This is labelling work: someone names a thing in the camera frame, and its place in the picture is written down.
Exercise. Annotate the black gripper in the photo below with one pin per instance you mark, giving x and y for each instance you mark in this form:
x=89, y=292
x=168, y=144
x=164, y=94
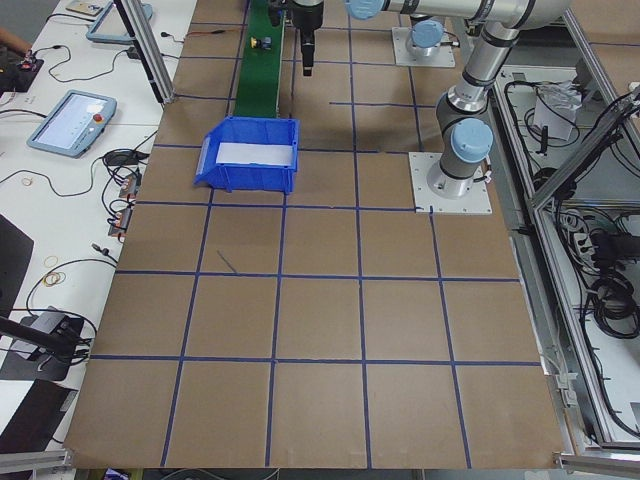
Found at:
x=306, y=18

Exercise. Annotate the yellow push button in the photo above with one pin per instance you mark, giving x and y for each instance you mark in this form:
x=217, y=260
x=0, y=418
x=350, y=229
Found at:
x=263, y=43

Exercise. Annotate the green conveyor belt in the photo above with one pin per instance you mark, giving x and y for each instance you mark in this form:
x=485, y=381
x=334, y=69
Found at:
x=258, y=88

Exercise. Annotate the blue source bin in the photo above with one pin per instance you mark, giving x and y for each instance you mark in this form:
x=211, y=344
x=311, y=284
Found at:
x=254, y=130

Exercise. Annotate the white foam in source bin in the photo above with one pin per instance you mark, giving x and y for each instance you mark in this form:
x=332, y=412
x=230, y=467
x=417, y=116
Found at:
x=262, y=154

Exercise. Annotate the far teach pendant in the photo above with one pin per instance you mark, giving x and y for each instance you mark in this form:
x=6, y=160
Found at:
x=109, y=28

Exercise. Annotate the teach pendant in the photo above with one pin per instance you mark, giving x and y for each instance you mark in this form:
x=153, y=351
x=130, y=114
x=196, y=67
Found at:
x=109, y=28
x=74, y=124

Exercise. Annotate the near teach pendant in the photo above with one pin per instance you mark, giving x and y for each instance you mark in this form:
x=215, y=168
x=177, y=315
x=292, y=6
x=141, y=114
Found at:
x=74, y=124

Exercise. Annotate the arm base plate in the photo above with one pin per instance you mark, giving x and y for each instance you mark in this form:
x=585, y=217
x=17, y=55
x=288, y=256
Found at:
x=409, y=53
x=434, y=192

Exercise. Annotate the aluminium frame post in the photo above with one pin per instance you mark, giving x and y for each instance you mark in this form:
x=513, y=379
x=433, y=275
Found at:
x=138, y=28

